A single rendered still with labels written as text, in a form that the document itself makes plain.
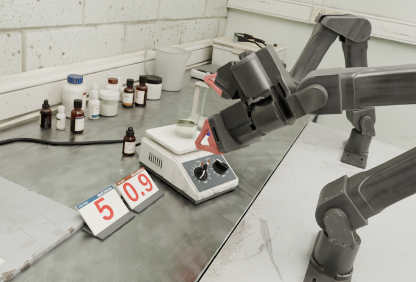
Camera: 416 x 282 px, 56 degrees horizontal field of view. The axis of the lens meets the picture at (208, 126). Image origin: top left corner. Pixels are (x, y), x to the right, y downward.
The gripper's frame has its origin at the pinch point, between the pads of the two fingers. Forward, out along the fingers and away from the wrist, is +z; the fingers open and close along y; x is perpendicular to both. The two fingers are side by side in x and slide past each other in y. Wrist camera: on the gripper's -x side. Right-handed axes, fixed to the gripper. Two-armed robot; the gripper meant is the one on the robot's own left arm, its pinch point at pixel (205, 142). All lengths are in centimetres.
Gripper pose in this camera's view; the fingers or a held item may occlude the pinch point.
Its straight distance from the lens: 74.7
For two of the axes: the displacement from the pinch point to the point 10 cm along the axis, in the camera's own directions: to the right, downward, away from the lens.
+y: -6.9, 1.5, -7.1
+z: -6.5, 3.1, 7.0
